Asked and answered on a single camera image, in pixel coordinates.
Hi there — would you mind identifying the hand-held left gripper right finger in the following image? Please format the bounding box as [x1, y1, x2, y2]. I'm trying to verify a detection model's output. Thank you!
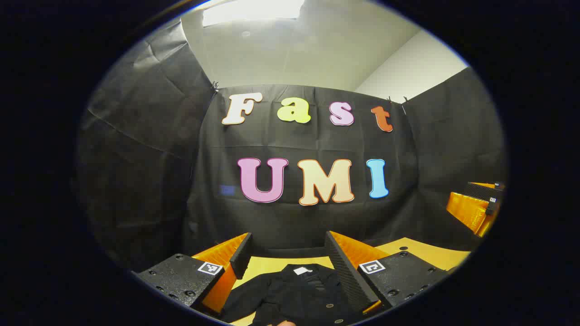
[324, 230, 450, 315]

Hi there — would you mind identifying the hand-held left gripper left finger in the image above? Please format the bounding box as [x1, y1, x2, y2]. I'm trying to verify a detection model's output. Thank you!
[135, 232, 253, 315]

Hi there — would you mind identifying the black button shirt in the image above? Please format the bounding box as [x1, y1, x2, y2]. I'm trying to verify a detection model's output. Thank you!
[221, 264, 363, 326]

